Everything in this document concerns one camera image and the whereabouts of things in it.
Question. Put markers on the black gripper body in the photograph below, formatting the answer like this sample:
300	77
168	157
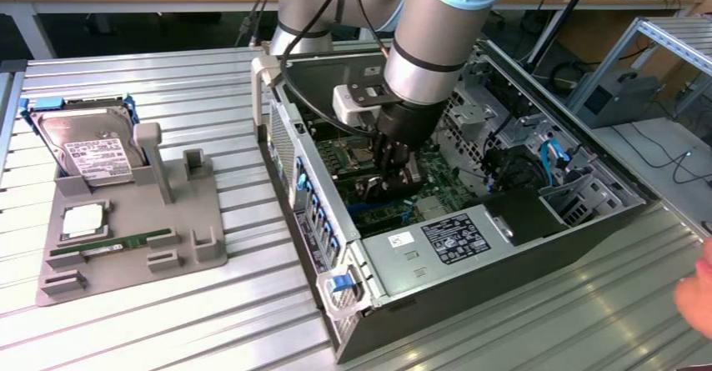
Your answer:
408	125

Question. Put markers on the black graphics card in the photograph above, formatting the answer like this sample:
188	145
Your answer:
400	187

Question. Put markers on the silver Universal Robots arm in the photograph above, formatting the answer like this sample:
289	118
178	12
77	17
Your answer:
433	33

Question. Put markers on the person's hand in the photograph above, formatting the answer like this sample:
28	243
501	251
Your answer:
697	296

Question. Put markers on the CPU socket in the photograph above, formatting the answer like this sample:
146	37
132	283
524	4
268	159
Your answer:
358	154

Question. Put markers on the RAM stick with white label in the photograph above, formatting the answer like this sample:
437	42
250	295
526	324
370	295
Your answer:
346	179

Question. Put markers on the green motherboard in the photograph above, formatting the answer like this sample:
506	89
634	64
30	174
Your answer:
445	179

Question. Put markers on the grey metal disk bay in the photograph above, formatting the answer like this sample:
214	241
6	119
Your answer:
472	116

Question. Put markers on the blue expansion slot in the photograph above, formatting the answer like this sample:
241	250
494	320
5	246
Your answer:
356	209

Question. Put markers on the black expansion slot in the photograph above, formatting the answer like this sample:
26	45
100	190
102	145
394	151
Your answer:
384	224

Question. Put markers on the grey power supply unit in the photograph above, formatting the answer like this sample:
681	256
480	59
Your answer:
400	271

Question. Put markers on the open black PC case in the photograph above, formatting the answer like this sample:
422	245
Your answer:
500	262

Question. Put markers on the blue case latch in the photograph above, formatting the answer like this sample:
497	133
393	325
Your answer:
338	283

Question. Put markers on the grey box device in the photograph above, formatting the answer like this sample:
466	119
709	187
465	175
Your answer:
617	96

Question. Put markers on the black tripod pole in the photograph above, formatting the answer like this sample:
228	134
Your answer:
565	12

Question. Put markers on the grey plastic parts rack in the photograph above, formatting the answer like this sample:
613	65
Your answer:
133	221

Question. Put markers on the silver hard disk drive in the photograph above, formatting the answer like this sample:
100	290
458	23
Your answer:
89	146

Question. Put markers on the green RAM stick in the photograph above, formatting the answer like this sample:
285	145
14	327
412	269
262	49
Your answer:
110	246

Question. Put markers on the silver CPU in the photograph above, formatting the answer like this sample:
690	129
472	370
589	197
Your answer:
82	221

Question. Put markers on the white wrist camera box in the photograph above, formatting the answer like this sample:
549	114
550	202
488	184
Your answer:
350	110

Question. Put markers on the black plastic air duct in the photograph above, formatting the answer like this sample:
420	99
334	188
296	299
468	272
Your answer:
522	217

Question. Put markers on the aluminium profile frame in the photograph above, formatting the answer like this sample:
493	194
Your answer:
678	37

